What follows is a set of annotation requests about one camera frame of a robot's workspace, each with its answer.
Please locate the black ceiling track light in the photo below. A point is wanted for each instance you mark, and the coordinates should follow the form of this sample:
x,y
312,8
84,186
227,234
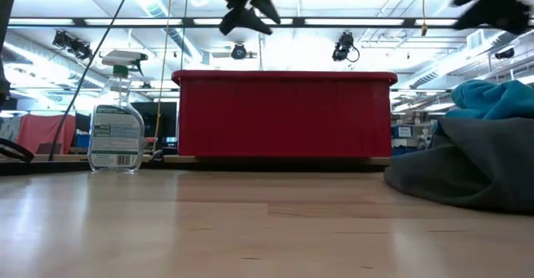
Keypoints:
x,y
73,44

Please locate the red plastic laundry basket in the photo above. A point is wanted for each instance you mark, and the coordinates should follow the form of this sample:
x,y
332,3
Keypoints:
x,y
283,115

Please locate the dark grey sweatshirt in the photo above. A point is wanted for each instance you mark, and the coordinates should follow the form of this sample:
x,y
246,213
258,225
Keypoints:
x,y
480,173

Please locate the small grey object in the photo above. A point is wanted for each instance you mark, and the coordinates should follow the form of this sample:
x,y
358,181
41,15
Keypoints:
x,y
157,157

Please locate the round black ceiling device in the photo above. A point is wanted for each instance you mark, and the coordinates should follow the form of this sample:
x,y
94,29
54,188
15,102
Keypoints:
x,y
239,52

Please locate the clear spray bottle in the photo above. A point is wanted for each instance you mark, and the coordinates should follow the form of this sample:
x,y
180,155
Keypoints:
x,y
117,140

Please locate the small black ceiling fixture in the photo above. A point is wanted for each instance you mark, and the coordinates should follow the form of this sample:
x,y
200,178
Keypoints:
x,y
505,53

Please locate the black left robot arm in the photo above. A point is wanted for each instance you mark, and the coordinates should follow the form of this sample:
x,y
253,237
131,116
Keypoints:
x,y
5,19

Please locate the blue box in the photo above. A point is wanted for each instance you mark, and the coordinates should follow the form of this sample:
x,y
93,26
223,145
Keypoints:
x,y
82,140

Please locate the bright blue towel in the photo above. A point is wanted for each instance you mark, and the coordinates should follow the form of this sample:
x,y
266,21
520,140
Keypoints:
x,y
492,98

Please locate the blue storage bin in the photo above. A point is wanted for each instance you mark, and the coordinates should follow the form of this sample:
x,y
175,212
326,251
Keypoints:
x,y
402,132

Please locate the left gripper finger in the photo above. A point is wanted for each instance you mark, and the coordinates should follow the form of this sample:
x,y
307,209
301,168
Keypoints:
x,y
267,4
246,19

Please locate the red fabric partition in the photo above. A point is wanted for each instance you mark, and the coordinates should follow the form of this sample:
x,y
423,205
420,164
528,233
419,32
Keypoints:
x,y
41,132

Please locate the black aluminium table frame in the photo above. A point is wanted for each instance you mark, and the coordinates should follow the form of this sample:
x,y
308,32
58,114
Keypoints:
x,y
250,167

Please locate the small black monitor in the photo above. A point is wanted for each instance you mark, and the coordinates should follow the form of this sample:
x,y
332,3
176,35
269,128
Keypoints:
x,y
82,122

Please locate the large black monitor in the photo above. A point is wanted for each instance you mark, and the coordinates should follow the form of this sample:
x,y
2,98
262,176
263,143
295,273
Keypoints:
x,y
144,117

